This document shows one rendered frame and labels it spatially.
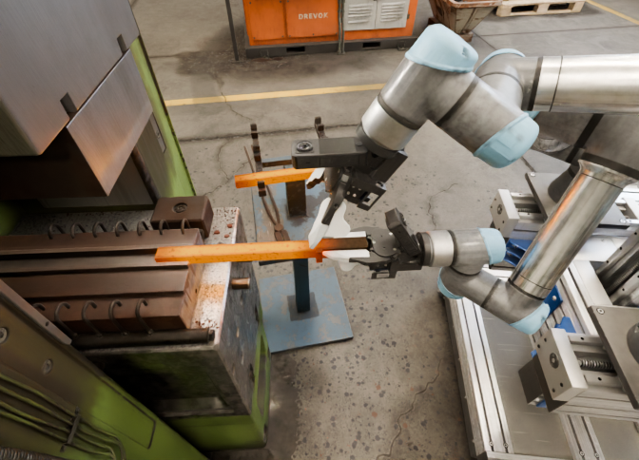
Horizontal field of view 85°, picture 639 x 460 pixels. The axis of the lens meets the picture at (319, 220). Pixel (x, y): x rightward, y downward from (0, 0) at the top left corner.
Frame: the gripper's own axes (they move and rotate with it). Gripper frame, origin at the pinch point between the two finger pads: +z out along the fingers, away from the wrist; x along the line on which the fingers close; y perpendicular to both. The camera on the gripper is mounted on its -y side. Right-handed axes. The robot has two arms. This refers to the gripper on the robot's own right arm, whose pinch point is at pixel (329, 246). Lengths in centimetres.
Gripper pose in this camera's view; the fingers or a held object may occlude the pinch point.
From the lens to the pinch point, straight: 70.8
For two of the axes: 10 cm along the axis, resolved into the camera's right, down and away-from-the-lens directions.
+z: -10.0, 0.4, -0.3
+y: 0.1, 6.8, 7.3
